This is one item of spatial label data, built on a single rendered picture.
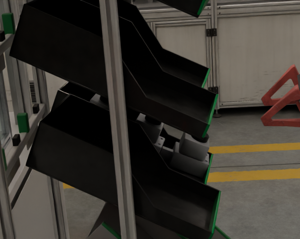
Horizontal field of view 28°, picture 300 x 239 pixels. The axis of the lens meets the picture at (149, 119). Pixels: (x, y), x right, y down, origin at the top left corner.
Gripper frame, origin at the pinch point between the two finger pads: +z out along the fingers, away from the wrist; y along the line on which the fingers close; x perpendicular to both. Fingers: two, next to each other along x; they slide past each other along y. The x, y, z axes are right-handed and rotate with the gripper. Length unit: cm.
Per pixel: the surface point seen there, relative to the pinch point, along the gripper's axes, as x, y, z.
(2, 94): -14, -98, 97
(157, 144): -2.4, 1.2, 19.0
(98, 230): 0.2, 20.4, 26.4
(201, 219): 6.9, 15.0, 13.7
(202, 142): 0.9, 0.0, 12.3
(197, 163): 3.7, 0.6, 14.5
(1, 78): -19, -98, 94
